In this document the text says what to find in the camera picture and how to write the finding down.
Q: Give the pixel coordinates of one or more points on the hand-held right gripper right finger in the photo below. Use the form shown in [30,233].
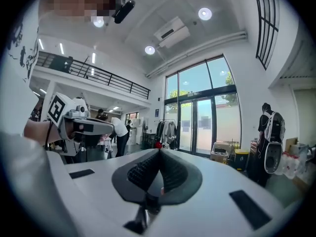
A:
[174,173]

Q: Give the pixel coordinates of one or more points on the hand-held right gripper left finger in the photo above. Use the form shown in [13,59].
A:
[142,173]

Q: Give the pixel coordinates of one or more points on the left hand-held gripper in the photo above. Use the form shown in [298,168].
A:
[74,126]

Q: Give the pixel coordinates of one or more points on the person's left forearm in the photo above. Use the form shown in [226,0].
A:
[37,131]

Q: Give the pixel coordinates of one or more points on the open cardboard box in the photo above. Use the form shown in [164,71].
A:
[221,152]

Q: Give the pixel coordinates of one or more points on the clothes rack with garments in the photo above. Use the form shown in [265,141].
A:
[168,132]

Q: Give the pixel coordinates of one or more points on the black mezzanine railing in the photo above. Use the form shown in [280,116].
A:
[98,75]

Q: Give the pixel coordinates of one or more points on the black-framed glass entrance doors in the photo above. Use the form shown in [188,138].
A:
[205,112]

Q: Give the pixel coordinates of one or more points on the yellow-lidded black bin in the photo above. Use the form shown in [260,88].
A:
[241,158]

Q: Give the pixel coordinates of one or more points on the person's white printed shirt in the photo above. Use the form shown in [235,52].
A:
[17,176]

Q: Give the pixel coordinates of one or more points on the white rounded device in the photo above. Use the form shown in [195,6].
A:
[272,157]

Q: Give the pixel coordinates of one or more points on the round ceiling light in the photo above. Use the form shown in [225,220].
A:
[205,13]
[149,50]
[98,22]

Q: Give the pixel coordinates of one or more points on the pack of plastic bottles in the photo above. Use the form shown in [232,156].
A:
[291,164]

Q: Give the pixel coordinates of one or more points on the plain cardboard box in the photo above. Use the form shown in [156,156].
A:
[291,144]

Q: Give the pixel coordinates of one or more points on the white ceiling pipes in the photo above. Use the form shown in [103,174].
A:
[197,51]

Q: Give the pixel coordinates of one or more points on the person's head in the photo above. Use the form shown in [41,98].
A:
[74,1]

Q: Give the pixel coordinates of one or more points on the white ceiling air conditioner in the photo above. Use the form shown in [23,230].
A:
[172,32]

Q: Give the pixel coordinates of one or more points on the black-framed grid window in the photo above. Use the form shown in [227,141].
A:
[267,21]

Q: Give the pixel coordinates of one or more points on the black head-mounted camera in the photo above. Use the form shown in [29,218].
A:
[124,11]

